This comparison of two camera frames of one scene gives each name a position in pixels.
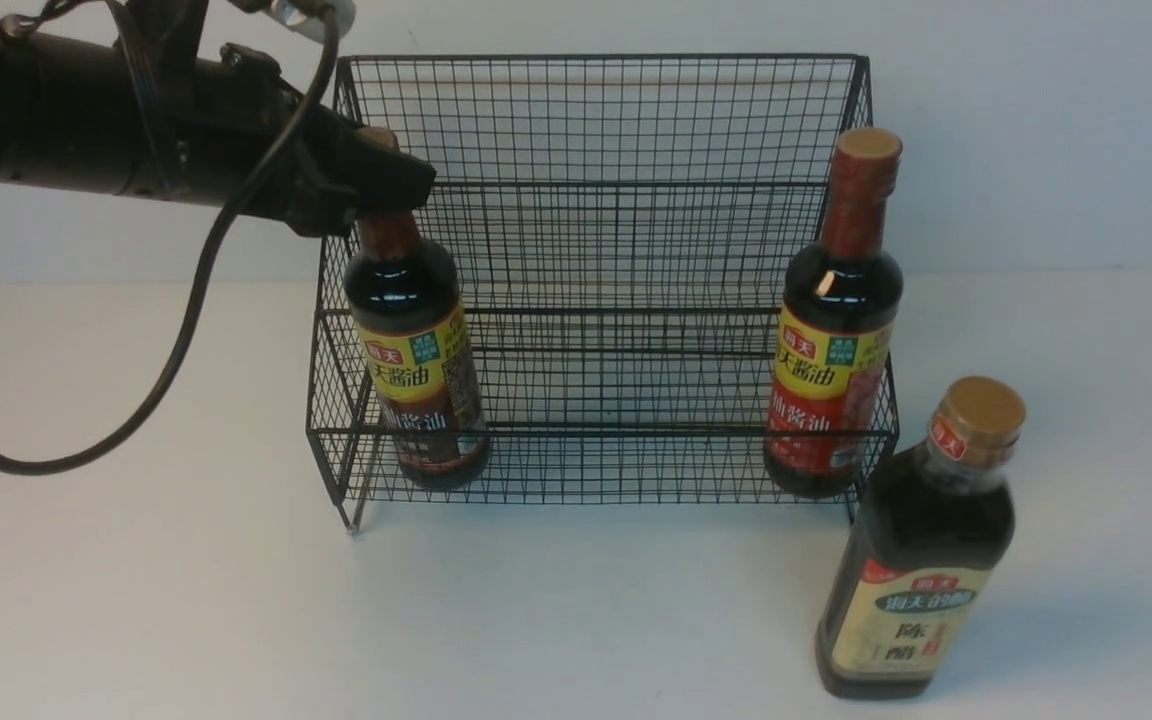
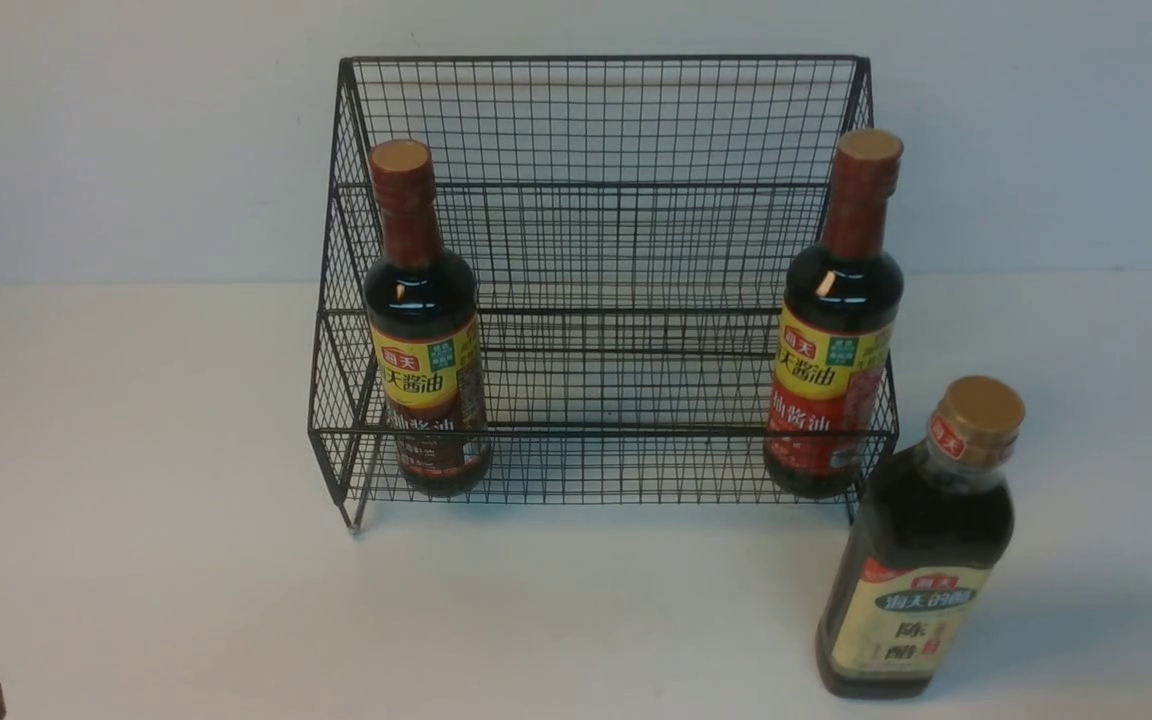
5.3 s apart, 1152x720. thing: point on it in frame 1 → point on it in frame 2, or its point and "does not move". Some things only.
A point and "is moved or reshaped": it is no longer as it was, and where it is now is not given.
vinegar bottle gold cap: x=924 y=549 does not move
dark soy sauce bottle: x=405 y=302 is moved or reshaped
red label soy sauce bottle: x=840 y=310 does not move
